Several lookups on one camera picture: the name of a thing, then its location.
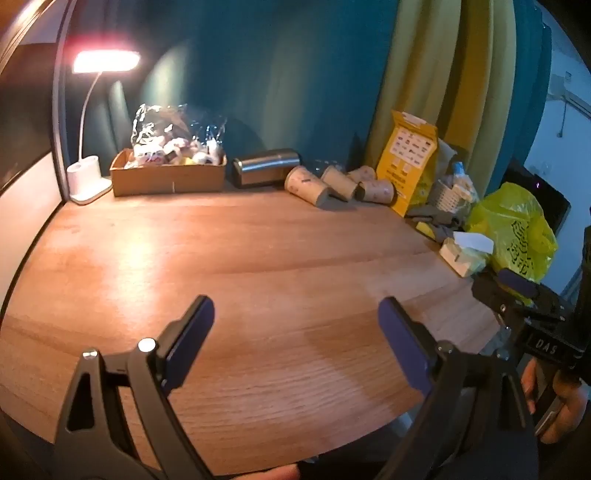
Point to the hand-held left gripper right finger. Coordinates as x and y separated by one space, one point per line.
404 341

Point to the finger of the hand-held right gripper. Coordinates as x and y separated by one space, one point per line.
487 293
517 282

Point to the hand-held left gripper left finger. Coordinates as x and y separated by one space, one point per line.
187 344

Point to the large beige paper cup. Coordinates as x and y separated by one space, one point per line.
304 184

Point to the person's right hand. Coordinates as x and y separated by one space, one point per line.
572 406

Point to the tissue pack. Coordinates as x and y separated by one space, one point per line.
464 256

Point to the yellow plastic bag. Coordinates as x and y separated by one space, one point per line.
512 221

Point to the grey gloves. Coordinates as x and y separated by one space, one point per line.
438 219

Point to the white woven basket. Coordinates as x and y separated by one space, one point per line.
445 198

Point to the white bottle with blue cap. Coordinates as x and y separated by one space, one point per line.
459 173

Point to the yellow paper bag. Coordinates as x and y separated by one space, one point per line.
406 157

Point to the cardboard box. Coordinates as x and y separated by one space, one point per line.
166 182

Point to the teal curtain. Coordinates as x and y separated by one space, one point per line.
531 92

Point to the stainless steel tumbler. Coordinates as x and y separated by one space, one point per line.
263 168

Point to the white desk lamp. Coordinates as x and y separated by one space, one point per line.
85 177

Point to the clear plastic bag of items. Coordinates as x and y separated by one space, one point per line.
161 136

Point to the yellow curtain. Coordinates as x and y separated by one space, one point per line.
438 69

